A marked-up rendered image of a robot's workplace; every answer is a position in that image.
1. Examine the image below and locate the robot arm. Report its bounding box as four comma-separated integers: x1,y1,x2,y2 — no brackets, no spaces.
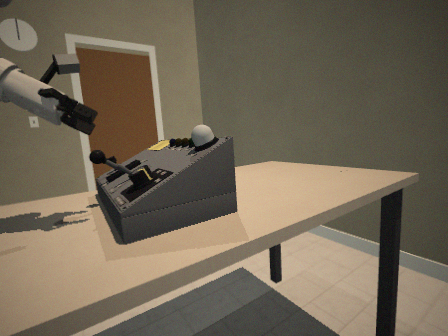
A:
0,0,80,87

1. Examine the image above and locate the grey control console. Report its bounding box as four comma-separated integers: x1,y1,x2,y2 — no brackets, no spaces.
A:
89,125,237,244

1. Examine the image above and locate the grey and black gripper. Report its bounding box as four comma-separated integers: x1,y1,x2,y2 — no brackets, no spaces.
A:
0,69,98,135

